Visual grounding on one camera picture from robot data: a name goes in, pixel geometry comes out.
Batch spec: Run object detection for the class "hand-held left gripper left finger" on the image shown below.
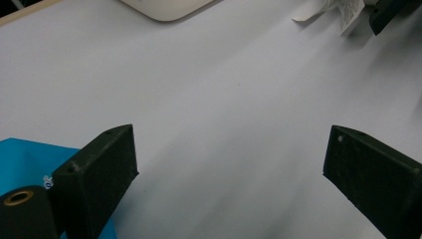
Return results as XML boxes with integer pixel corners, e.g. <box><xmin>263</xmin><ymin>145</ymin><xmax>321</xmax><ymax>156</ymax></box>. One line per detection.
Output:
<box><xmin>49</xmin><ymin>123</ymin><xmax>139</xmax><ymax>239</ymax></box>

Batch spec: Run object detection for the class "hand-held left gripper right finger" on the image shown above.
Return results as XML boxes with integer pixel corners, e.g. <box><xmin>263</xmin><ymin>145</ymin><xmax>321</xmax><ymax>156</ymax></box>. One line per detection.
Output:
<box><xmin>322</xmin><ymin>124</ymin><xmax>422</xmax><ymax>239</ymax></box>

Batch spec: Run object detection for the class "white wet wipe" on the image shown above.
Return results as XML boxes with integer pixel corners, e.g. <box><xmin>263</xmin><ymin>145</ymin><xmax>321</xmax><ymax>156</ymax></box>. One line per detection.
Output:
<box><xmin>292</xmin><ymin>0</ymin><xmax>366</xmax><ymax>36</ymax></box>

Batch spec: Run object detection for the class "blue wet wipes pack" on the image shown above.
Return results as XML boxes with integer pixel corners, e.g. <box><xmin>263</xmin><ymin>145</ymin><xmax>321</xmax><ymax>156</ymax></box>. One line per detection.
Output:
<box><xmin>0</xmin><ymin>137</ymin><xmax>117</xmax><ymax>239</ymax></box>

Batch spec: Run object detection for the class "wooden table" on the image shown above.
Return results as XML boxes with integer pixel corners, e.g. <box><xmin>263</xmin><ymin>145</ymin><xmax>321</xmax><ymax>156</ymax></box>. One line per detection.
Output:
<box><xmin>0</xmin><ymin>0</ymin><xmax>63</xmax><ymax>28</ymax></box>

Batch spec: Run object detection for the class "white plastic bin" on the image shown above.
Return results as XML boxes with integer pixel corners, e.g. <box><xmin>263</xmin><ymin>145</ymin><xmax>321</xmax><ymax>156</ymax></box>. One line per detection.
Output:
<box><xmin>119</xmin><ymin>0</ymin><xmax>215</xmax><ymax>23</ymax></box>

